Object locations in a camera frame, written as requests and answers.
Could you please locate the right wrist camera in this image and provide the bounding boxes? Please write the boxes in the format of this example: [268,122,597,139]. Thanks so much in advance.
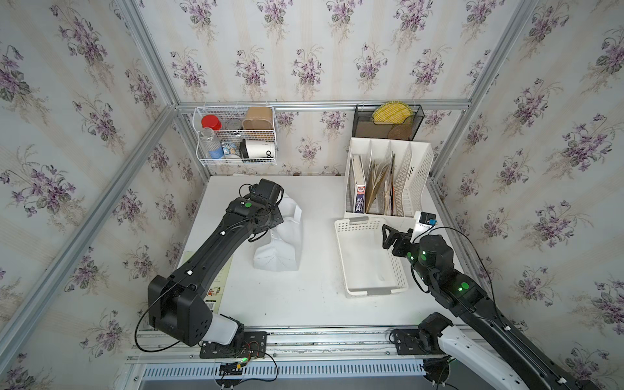
[412,211,437,243]

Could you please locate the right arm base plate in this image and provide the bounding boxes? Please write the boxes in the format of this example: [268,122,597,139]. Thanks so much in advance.
[388,328,446,356]

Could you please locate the white black paper cup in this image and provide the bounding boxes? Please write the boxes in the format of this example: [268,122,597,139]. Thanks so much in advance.
[240,139,276,160]

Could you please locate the purple white spine book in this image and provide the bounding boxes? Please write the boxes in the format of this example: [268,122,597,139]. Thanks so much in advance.
[351,154,367,214]

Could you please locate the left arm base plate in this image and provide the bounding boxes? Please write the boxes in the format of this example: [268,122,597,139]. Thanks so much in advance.
[199,331,268,359]

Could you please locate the white plastic file organizer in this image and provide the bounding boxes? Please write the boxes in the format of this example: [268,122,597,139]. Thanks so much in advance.
[344,137,433,218]

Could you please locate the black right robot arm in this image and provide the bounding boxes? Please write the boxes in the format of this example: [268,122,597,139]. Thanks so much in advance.
[382,225,596,389]

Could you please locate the white insulated delivery bag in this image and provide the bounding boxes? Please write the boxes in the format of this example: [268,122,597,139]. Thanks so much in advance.
[253,194,303,272]

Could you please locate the black mesh wall holder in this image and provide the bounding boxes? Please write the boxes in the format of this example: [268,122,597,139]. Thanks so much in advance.
[352,102,425,141]

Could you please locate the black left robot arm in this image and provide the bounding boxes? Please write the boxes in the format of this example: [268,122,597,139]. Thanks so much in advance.
[146,179,284,349]

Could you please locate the yellow brown magazines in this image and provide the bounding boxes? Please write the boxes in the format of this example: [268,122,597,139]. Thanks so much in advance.
[365,152,395,215]

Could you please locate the white perforated plastic basket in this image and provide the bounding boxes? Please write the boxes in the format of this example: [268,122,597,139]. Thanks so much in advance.
[334,217,409,297]

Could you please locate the white wire wall basket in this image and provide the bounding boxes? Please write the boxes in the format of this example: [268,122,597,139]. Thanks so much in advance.
[192,104,278,166]

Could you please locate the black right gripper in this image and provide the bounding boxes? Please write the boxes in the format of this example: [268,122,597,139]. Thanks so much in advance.
[382,222,436,289]

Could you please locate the brown cardboard box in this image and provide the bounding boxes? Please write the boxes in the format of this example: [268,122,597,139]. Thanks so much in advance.
[242,107,274,130]

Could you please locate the green illustrated children's book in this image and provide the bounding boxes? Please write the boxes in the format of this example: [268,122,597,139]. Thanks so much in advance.
[204,258,233,315]

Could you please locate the red lidded jar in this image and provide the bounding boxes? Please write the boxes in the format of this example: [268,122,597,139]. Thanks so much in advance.
[201,115,222,131]

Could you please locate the clear plastic water bottle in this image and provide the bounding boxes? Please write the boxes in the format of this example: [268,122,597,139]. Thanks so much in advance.
[198,128,224,160]

